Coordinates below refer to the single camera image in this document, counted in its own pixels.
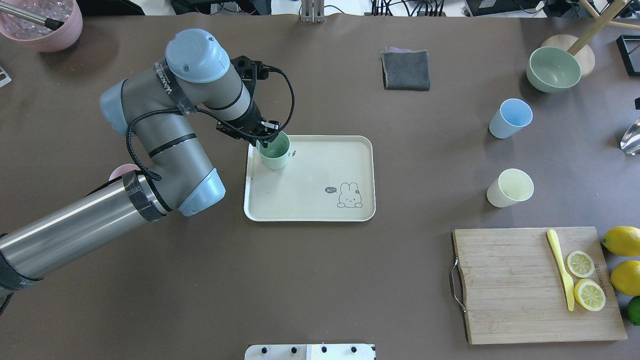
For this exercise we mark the lemon half slice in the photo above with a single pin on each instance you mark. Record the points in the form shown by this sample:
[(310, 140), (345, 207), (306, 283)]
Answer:
[(580, 264), (589, 295)]

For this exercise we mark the lemon half slice lower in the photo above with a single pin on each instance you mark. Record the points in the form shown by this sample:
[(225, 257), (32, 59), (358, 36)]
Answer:
[(589, 295)]

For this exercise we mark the pink bowl with ice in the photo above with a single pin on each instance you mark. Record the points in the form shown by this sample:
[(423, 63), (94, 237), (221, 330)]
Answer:
[(42, 39)]

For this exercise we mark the wooden mug tree stand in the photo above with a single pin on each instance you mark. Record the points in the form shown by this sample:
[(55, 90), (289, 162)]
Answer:
[(578, 47)]

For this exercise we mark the metal muddler in bowl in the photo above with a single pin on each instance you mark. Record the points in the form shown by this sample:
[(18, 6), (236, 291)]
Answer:
[(29, 16)]

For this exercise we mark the blue plastic cup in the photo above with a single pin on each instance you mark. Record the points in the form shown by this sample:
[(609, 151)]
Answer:
[(513, 115)]

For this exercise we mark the lemon half slice upper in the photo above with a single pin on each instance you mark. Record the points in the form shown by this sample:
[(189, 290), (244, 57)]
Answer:
[(580, 264)]

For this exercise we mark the whole yellow lemon lower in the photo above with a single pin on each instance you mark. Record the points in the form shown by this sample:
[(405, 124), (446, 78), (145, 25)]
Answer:
[(625, 278)]

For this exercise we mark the whole yellow lemon upper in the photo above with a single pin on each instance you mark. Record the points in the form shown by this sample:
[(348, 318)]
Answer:
[(622, 241)]

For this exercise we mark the cream rabbit serving tray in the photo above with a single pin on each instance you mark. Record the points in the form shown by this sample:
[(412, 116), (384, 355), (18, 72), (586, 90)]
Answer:
[(326, 179)]

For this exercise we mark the metal ice scoop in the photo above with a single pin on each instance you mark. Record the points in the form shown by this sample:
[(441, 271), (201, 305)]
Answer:
[(630, 141)]

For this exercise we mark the green plastic cup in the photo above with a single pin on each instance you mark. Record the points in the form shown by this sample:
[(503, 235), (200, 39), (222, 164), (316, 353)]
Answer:
[(275, 157)]

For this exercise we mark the cream yellow plastic cup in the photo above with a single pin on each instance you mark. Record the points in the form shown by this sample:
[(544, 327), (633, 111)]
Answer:
[(512, 186)]

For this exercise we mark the whole yellow lemon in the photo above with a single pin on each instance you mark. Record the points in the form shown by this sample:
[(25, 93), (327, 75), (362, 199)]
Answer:
[(625, 278), (622, 241)]

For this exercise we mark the folded grey cloth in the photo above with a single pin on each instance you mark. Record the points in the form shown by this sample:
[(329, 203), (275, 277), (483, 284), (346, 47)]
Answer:
[(405, 70)]

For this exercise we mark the green lime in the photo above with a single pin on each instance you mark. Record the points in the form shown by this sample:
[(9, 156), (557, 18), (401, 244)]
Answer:
[(633, 311)]

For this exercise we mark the green ceramic bowl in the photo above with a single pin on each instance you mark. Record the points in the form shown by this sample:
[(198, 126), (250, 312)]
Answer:
[(552, 70)]

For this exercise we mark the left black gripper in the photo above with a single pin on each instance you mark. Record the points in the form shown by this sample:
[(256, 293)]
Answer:
[(243, 126)]

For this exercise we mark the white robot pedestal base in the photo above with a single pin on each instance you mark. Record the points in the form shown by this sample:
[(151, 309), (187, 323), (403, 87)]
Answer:
[(318, 351)]

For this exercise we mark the pink plastic cup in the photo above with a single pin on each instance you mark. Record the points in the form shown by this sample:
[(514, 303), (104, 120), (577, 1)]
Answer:
[(123, 169)]

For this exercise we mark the aluminium frame post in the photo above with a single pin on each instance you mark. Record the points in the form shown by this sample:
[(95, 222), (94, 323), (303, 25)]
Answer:
[(312, 11)]

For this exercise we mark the bamboo cutting board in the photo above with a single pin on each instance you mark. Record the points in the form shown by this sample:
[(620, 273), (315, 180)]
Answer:
[(512, 292)]

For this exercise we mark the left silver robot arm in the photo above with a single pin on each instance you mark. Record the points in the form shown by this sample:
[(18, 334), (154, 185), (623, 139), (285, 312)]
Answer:
[(172, 170)]

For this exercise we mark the yellow plastic knife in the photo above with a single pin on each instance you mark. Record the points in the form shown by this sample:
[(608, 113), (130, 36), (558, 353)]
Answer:
[(566, 279)]

